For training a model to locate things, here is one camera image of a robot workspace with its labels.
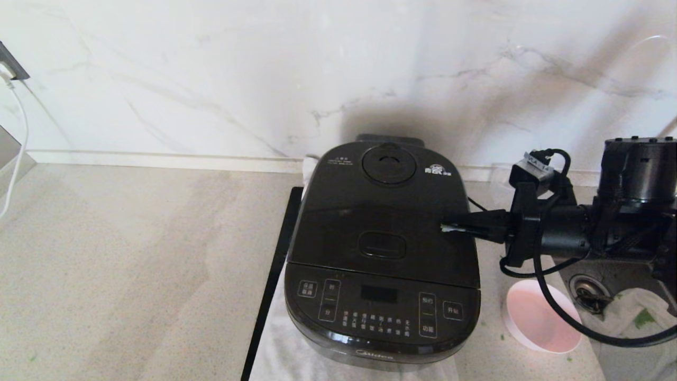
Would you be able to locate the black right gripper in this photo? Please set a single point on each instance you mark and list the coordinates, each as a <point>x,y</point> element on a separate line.
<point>523,227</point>

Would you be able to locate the black rice cooker lid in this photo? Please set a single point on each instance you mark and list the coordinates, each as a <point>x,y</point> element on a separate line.
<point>370,211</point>

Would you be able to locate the pink bowl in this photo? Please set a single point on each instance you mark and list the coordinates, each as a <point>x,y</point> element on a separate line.
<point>534,323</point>

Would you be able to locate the clear measuring cup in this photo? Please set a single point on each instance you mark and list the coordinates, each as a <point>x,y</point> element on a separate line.
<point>500,182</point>

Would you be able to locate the sink drain strainer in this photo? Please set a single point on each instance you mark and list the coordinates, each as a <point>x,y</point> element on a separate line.
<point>587,293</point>

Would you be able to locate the steel sink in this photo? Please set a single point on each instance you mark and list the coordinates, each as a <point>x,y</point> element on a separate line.
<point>613,280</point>

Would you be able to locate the white cloth with green bits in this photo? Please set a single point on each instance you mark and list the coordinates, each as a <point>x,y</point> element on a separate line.
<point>634,317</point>

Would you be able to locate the black flat strip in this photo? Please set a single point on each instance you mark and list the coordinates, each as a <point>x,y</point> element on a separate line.
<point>275,254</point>

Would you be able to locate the white towel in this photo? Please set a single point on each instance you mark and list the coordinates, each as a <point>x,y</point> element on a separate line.
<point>277,349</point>

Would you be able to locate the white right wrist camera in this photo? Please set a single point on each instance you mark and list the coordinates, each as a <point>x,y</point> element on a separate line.
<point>537,166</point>

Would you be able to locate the wall socket with plug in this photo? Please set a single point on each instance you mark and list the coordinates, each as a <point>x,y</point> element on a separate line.
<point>11,66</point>

